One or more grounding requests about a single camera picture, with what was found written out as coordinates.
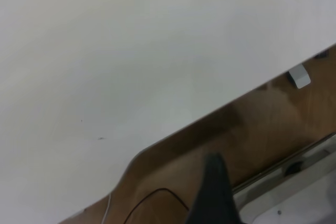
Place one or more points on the white block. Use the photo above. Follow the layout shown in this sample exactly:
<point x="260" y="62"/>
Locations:
<point x="300" y="77"/>

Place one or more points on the grey white frame base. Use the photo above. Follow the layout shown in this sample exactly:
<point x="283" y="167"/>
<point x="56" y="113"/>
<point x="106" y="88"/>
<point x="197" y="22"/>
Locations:
<point x="302" y="200"/>

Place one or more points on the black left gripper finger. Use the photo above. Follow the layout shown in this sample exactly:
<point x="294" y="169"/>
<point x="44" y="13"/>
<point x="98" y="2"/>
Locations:
<point x="214" y="197"/>

